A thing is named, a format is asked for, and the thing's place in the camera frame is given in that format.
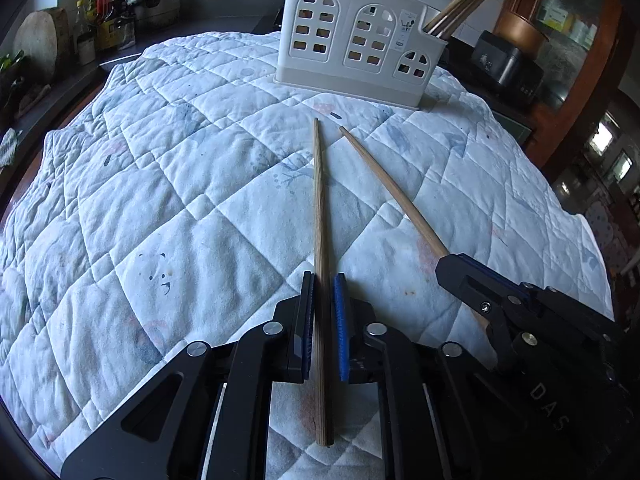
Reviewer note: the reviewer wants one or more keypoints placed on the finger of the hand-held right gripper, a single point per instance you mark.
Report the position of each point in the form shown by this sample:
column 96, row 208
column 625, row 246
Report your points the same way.
column 560, row 305
column 465, row 280

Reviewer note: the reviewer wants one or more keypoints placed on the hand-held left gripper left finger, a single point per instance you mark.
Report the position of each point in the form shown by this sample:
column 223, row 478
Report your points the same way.
column 310, row 330

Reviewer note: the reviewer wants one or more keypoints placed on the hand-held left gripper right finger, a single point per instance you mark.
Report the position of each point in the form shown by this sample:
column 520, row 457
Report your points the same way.
column 341, row 335

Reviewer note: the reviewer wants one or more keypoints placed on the single wooden chopstick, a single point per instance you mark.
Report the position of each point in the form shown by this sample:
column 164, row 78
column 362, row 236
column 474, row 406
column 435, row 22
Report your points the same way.
column 390, row 185
column 320, row 210

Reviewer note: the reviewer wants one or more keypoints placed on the white plastic utensil holder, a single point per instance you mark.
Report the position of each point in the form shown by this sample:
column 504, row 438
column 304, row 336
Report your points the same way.
column 350, row 87

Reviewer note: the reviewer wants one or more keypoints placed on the bunch of wooden chopsticks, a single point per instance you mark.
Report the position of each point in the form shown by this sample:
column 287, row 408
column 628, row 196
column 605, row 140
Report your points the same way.
column 465, row 2

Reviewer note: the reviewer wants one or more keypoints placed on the dotted cloth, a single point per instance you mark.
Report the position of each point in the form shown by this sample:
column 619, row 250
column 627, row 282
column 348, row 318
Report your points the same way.
column 605, row 235

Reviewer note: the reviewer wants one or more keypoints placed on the wooden glass cabinet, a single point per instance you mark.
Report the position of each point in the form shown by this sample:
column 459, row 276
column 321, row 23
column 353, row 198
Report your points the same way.
column 590, row 125

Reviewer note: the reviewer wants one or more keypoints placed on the white quilted mat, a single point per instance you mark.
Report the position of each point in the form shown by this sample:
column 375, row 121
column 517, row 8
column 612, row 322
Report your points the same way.
column 175, row 185

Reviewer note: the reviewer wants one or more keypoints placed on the copper inner pot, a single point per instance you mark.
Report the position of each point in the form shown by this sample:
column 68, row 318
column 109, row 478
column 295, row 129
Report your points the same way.
column 525, row 35

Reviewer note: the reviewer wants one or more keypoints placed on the yellow green carton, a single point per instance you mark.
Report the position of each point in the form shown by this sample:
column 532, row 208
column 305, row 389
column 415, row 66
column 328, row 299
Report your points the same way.
column 556, row 16

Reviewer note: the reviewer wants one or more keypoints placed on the metal pot with lid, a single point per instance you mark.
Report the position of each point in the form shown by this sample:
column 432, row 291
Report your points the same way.
column 160, row 12

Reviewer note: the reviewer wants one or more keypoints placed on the grey dishcloth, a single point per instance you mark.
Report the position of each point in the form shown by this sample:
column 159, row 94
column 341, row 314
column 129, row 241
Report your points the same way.
column 7, row 147

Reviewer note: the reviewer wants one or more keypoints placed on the brown lumpy object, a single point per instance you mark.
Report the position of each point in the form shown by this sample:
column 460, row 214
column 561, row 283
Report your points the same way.
column 35, row 97

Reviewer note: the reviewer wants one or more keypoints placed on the cluster of condiment bottles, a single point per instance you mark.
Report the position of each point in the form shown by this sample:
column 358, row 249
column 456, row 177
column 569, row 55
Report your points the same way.
column 107, row 15

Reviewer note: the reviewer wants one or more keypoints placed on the metal bowl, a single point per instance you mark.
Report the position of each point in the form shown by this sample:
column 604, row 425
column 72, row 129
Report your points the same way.
column 10, row 90

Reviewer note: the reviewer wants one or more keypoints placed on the round wooden cutting board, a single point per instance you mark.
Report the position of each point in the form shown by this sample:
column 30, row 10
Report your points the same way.
column 37, row 45

